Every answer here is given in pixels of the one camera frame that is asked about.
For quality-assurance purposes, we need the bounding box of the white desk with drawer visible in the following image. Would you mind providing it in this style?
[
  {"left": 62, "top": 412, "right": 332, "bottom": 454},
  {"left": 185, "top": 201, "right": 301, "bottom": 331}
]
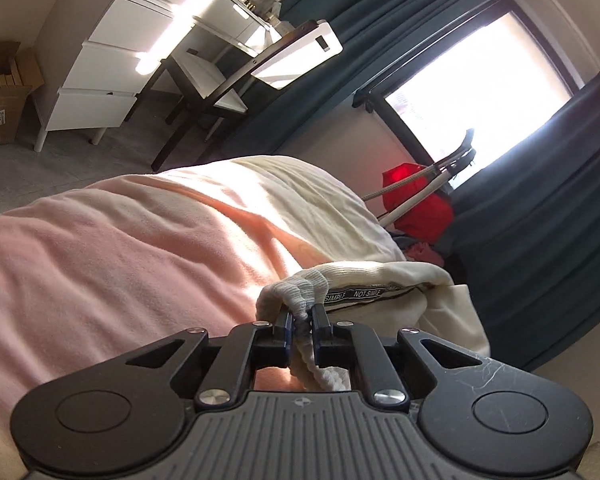
[{"left": 149, "top": 0, "right": 285, "bottom": 60}]

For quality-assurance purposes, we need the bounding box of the teal curtain far side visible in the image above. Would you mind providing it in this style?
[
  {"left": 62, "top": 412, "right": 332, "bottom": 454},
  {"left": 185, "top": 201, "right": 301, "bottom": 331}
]
[{"left": 449, "top": 75, "right": 600, "bottom": 370}]

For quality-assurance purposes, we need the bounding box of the black chair white seat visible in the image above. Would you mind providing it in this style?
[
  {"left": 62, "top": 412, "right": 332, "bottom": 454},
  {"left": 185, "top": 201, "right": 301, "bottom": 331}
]
[{"left": 124, "top": 20, "right": 318, "bottom": 172}]

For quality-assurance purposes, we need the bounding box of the pink garment on pile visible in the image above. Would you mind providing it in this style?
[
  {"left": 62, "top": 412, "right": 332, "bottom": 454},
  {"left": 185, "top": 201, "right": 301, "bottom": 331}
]
[{"left": 403, "top": 243, "right": 444, "bottom": 268}]

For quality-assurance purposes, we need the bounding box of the cardboard box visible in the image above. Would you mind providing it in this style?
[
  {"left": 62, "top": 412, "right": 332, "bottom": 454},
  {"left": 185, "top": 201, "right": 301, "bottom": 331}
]
[{"left": 0, "top": 41, "right": 44, "bottom": 145}]

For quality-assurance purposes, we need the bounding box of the cream white knit garment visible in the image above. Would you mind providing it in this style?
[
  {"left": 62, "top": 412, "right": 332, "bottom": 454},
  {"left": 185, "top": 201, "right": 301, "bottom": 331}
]
[{"left": 257, "top": 261, "right": 490, "bottom": 391}]

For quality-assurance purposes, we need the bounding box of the white air purifier box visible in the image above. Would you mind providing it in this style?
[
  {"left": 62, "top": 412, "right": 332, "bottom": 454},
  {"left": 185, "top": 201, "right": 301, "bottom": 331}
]
[{"left": 252, "top": 20, "right": 342, "bottom": 90}]

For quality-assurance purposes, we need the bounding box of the teal curtain near desk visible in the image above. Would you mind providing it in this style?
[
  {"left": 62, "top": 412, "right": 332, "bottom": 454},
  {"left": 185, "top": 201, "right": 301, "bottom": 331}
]
[{"left": 202, "top": 0, "right": 489, "bottom": 160}]

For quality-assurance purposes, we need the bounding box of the pink pastel bed blanket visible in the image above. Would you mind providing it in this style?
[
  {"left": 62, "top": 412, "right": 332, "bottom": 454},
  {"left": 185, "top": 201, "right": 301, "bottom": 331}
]
[{"left": 0, "top": 156, "right": 401, "bottom": 479}]

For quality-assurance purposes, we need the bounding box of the white drawer dresser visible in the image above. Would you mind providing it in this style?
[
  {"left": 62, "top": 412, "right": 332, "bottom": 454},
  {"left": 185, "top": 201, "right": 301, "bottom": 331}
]
[{"left": 33, "top": 0, "right": 172, "bottom": 153}]

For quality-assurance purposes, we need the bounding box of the red garment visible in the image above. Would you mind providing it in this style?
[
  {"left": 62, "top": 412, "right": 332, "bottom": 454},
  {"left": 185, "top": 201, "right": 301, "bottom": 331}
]
[{"left": 382, "top": 160, "right": 455, "bottom": 244}]

